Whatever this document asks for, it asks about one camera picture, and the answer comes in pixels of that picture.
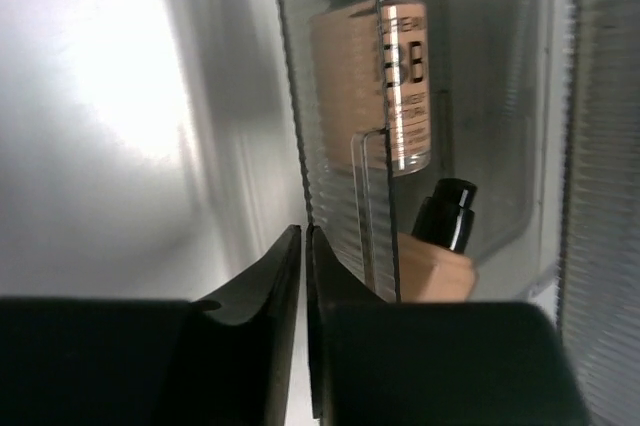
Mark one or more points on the beige foundation bottle grey pump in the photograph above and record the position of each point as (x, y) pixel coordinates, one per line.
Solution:
(371, 73)

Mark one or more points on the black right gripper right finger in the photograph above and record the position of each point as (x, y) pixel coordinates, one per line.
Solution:
(481, 363)

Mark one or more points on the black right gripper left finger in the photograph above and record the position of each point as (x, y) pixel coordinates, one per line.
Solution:
(224, 359)

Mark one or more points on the beige foundation bottle black cap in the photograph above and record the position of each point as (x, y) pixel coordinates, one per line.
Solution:
(433, 265)

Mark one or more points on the clear smoky makeup organizer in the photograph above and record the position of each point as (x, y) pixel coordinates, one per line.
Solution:
(537, 103)

